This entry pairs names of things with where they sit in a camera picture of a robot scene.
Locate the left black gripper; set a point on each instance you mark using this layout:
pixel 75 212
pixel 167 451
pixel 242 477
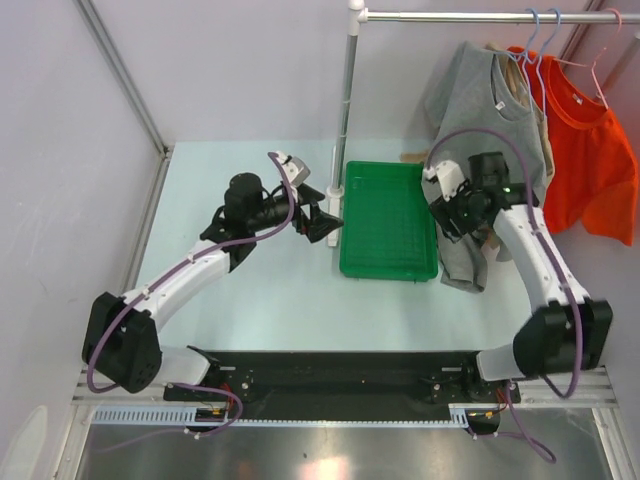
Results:
pixel 319 223

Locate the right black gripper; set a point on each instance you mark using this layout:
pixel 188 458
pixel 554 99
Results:
pixel 446 210

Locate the grey t shirt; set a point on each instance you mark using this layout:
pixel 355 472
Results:
pixel 464 264

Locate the light blue hanger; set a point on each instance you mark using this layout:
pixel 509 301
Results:
pixel 523 57

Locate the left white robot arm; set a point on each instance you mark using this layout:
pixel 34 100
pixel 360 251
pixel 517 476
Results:
pixel 122 347

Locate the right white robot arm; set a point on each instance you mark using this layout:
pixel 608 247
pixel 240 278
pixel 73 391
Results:
pixel 567 329

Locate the beige t shirt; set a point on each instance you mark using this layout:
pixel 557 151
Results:
pixel 474 92

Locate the orange t shirt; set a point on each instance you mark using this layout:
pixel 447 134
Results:
pixel 596 179

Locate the green plastic bin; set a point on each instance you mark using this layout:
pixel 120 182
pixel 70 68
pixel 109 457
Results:
pixel 388 232

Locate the metal clothes rack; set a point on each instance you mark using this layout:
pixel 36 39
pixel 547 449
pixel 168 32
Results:
pixel 358 14

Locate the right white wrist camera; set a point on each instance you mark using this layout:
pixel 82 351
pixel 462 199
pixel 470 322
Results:
pixel 441 181

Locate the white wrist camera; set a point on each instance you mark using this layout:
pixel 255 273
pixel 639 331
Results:
pixel 441 181
pixel 296 170

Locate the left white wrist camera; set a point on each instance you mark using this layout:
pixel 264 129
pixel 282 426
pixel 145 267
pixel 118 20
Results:
pixel 296 170

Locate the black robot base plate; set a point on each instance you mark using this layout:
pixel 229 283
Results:
pixel 346 386

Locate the aluminium frame rail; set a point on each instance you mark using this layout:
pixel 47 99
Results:
pixel 594 390

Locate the aluminium corner post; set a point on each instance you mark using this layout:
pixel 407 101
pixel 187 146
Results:
pixel 121 73

